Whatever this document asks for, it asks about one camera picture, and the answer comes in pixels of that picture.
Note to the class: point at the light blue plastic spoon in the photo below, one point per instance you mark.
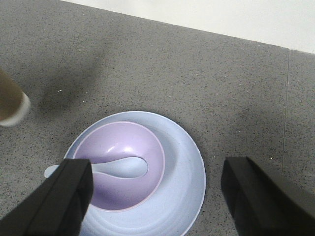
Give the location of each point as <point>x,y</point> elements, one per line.
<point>125,168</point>

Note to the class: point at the light blue plastic plate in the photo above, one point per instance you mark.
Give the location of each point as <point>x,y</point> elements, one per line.
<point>175,205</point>

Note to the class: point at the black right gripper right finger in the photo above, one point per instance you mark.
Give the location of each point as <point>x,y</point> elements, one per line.
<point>263,203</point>

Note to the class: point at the purple plastic bowl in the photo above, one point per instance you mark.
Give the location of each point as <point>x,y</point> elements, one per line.
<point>118,140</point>

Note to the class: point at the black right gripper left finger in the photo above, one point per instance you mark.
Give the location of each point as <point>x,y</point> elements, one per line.
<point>57,207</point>

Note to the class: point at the brown paper cup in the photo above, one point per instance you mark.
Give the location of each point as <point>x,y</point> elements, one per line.
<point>14,103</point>

